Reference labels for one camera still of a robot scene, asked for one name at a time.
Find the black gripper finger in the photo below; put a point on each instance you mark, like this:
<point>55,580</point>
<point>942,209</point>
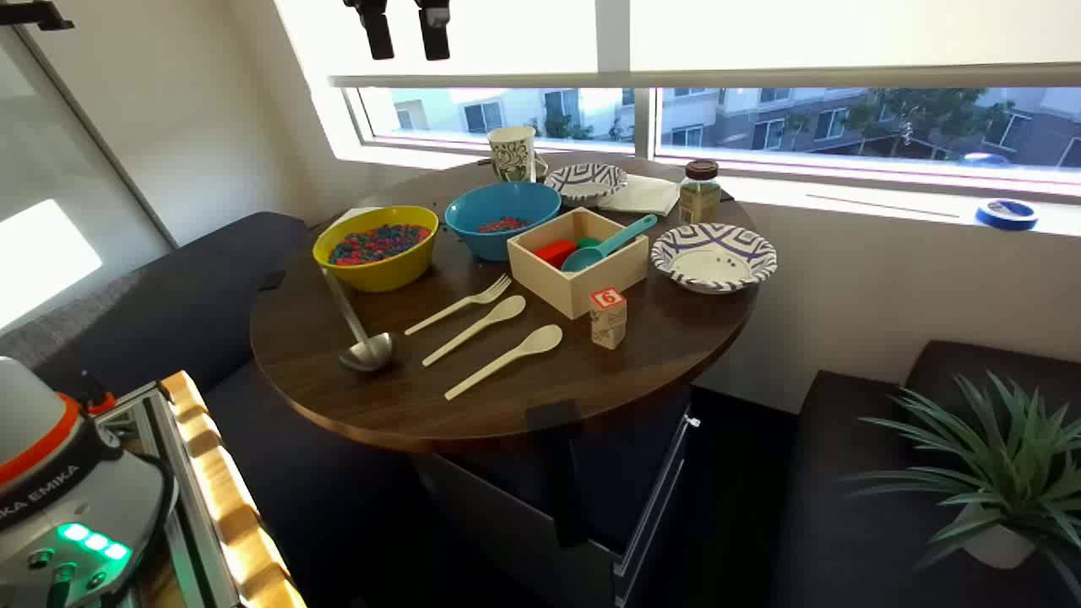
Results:
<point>434,17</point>

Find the blue white patterned bowl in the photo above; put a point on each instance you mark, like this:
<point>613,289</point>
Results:
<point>712,258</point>

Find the yellow bowl with beads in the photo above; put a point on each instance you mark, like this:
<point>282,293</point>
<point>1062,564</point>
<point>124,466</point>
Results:
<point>379,248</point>

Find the white paper napkin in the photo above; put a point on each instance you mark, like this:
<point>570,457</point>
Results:
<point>644,195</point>

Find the red cup in box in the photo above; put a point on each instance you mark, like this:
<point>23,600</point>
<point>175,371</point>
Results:
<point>555,251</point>

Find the wooden box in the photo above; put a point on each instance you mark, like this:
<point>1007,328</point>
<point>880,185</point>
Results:
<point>567,293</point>

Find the teal spoon in box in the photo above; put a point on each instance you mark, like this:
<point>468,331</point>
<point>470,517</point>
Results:
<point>601,248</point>

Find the glass jar dark lid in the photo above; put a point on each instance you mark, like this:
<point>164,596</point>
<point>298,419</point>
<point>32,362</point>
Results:
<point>701,191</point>

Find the cream plastic spoon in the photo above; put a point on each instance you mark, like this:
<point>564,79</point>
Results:
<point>539,343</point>

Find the metal ladle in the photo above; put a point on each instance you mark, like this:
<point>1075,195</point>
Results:
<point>367,353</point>

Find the wooden letter block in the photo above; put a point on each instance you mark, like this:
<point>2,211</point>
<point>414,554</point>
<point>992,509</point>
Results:
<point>608,314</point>

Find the round wooden table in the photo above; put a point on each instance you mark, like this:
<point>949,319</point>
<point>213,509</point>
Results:
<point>555,457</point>

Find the dark grey sofa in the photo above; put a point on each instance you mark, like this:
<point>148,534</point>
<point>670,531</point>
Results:
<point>347,522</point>

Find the blue tape roll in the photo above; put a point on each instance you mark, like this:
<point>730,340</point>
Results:
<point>1007,215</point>

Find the dark grey armchair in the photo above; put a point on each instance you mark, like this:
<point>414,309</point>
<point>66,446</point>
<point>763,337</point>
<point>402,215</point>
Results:
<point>860,551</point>

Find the green potted plant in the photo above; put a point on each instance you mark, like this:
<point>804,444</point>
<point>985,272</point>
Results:
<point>999,460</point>

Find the wooden aluminium frame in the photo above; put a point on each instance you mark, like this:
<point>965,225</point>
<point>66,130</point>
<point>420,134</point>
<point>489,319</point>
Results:
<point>213,549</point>

